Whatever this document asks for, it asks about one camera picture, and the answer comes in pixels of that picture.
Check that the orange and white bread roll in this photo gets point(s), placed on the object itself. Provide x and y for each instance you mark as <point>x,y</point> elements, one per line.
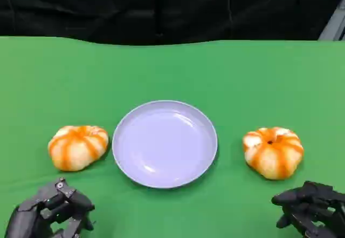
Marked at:
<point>273,154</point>
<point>78,149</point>

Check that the green table cloth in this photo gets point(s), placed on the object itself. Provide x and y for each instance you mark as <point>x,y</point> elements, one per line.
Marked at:
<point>172,73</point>

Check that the black fabric drape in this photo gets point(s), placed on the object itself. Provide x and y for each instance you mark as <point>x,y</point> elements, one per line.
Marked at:
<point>161,8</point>

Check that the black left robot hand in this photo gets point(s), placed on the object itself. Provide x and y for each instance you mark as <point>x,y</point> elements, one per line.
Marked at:
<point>32,216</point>

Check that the lilac plate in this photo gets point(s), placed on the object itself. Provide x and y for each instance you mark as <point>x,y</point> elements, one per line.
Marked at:
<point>164,146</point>

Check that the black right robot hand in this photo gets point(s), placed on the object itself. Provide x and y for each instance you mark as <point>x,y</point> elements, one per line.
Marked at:
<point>318,208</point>

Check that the grey metal frame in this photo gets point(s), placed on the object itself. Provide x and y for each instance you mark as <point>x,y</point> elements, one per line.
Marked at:
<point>334,24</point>

